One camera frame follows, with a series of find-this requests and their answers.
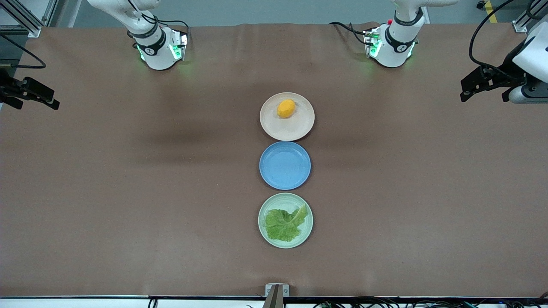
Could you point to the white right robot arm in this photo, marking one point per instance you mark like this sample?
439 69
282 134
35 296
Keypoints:
156 55

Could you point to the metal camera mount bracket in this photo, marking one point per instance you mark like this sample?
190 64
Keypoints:
276 291

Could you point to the beige round plate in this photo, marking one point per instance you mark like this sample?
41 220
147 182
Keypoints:
284 130

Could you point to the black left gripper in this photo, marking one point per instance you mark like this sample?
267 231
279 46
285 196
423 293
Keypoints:
508 70

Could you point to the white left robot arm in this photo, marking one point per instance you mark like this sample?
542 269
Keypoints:
396 51

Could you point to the metal base connector box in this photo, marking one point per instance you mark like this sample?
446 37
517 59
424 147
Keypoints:
370 40
180 42

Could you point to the pale green round plate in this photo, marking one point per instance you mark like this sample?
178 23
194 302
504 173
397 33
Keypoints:
279 199

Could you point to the aluminium frame profile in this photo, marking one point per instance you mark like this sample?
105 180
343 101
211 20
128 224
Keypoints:
25 19
523 23

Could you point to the yellow lemon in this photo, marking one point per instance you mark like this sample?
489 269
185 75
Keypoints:
286 108

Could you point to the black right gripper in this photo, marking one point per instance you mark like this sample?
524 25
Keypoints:
7 89

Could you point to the brown table cover mat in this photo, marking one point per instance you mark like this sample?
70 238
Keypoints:
128 214

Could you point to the blue round plate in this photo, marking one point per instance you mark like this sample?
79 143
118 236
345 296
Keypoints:
284 166

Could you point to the green lettuce leaf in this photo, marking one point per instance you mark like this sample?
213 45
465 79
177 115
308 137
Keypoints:
282 224

